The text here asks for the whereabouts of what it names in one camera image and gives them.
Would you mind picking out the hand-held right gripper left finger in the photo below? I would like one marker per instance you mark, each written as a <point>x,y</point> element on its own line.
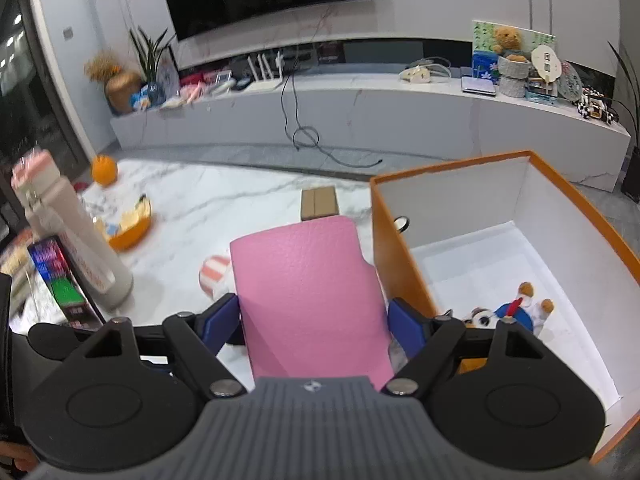
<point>222,322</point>

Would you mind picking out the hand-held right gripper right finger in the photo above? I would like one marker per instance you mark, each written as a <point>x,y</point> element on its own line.
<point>406,325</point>

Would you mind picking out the orange storage box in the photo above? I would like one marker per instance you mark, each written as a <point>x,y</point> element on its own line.
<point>395,260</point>

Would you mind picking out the pink textured pouch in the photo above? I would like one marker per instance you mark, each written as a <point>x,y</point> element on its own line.
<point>305,300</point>

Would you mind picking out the gold cardboard box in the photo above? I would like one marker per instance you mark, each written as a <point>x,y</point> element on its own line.
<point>320,202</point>

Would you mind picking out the red white striped ball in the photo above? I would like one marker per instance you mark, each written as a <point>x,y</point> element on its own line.
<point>215,270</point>

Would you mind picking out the black white plush toy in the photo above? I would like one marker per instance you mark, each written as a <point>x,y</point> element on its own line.
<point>480,317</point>

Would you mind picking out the black box colourful label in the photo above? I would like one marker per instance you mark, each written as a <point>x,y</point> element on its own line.
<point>55,272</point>

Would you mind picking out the blue white plush toy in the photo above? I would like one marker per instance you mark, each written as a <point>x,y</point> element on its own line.
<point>515,310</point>

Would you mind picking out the orange bowl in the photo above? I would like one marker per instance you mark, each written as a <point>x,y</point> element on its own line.
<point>132,237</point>

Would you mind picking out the white bottle pink lid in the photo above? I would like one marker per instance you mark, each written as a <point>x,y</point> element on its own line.
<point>75,240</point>

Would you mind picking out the orange pumpkin toy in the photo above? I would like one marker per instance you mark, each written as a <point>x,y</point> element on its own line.
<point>104,170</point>

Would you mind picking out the white marble tv console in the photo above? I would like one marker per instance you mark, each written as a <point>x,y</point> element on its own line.
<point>400,110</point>

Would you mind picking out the blue snack bag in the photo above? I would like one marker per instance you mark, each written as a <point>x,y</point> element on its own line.
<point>147,96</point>

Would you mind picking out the white router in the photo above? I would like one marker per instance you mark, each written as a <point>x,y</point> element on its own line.
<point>265,85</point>

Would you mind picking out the pink white small box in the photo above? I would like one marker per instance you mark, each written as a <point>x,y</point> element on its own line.
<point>218,78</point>

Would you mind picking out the silver laptop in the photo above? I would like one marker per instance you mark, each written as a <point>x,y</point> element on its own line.
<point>478,86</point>

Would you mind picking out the dried flowers in brown vase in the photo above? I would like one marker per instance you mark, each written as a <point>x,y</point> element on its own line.
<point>120,90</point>

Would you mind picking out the white woven basket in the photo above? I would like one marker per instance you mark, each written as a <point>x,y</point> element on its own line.
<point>514,67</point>
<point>512,87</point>

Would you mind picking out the blue clear box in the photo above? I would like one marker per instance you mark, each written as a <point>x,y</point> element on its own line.
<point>540,94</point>

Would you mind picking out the green leafy plant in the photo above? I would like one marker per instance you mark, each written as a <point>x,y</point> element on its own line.
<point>150,55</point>

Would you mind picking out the black white checkered toy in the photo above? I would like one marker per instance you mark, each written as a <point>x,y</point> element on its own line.
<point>595,105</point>

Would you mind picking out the white round hand fan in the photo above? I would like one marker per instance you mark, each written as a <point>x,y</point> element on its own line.
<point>546,60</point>

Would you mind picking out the brown teddy bear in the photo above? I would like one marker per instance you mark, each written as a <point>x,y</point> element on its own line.
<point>507,40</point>

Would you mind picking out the green white poster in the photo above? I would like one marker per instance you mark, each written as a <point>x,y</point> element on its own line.
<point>540,37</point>

